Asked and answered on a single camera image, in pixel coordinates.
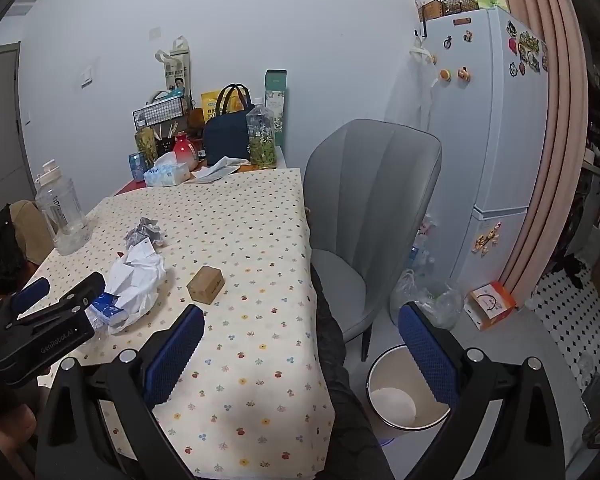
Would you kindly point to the group of fridge magnets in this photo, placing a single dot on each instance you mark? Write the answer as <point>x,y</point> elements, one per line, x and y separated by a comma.
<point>527,50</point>

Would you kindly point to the orange and white box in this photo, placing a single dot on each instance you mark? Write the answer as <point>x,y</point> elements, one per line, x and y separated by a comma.
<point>490,305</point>

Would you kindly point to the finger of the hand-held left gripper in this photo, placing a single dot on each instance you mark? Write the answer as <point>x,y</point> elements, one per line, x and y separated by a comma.
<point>32,290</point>
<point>80,287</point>

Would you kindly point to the grey door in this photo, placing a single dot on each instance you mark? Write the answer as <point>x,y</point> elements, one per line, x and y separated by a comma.
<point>5,160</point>

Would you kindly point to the white cloth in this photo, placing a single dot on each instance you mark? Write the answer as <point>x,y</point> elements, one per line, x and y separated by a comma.
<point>220,167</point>

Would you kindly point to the person's left forearm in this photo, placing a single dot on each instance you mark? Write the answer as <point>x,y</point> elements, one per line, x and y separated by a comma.
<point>5,430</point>

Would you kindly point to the blue and white packet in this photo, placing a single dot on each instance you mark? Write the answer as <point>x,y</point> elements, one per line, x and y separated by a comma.
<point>107,310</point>

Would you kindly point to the person's leg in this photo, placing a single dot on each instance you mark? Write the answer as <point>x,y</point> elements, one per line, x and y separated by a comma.
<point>340,360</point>

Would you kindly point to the yellow figure fridge magnet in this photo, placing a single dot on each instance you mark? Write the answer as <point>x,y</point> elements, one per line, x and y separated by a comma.
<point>487,240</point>

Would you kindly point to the navy lunch bag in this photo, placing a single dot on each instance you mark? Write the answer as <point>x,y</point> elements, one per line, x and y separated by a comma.
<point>227,135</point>

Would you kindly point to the glass jar of pickles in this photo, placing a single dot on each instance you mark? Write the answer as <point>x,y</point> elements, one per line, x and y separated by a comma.
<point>146,142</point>

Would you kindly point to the tall green box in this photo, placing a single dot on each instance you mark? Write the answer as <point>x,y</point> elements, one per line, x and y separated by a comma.
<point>276,95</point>

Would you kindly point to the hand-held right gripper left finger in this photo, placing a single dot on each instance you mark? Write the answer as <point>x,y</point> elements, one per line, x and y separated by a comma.
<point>175,355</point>

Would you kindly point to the clear plastic bag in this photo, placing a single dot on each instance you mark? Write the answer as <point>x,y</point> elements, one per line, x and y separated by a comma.
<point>430,300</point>

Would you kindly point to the dark cloth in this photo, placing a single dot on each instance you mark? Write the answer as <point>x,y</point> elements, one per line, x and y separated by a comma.
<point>0,250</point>

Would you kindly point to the round white trash bin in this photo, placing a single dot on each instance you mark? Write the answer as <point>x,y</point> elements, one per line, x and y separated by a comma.
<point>392,400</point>

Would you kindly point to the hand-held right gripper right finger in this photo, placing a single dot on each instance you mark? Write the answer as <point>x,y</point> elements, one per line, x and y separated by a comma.
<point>430,355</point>

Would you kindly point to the white fridge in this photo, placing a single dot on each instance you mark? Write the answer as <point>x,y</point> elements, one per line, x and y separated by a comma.
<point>480,135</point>

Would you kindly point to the white wall socket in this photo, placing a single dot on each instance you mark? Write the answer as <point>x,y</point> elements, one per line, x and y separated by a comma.
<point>155,33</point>

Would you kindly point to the yellow snack packet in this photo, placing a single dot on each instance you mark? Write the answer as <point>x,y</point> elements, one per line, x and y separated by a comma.
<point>210,102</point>

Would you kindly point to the blue tissue box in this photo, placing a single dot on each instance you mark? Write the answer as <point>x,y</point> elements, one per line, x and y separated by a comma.
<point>167,175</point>

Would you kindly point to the small cardboard box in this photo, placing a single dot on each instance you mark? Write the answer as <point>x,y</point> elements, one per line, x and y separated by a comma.
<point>205,285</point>

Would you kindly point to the red and white vase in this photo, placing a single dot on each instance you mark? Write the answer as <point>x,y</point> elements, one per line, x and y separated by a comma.
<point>185,152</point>

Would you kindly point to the clear plastic water jug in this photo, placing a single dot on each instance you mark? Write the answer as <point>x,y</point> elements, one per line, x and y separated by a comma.
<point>62,215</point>

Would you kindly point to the brown woven basket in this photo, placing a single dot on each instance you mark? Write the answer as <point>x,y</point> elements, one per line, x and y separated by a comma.
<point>432,10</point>

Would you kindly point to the white tote bag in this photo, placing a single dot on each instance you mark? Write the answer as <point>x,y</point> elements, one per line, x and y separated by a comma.
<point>422,90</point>

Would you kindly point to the white wall switch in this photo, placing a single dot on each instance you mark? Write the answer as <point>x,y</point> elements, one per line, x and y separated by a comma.
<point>87,76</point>

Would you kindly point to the floral tablecloth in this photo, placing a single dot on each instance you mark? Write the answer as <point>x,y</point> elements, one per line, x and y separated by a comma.
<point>240,240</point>

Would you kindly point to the black clothing on floor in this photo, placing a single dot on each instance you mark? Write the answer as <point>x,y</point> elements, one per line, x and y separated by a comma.
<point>577,270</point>

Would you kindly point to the grey crumpled paper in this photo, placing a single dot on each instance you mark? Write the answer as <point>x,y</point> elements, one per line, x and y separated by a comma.
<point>145,232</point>

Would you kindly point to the white crumpled paper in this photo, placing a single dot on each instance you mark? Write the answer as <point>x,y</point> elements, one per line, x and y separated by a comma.
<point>140,280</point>

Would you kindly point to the grey upholstered chair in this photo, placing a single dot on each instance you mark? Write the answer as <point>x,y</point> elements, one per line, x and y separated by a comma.
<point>370,185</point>

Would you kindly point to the white bag of bottles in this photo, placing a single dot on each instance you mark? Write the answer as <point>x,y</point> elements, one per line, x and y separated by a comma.
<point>422,250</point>

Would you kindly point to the plastic bottle with green leaves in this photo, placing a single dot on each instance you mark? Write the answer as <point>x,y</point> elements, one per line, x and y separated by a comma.
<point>262,145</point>

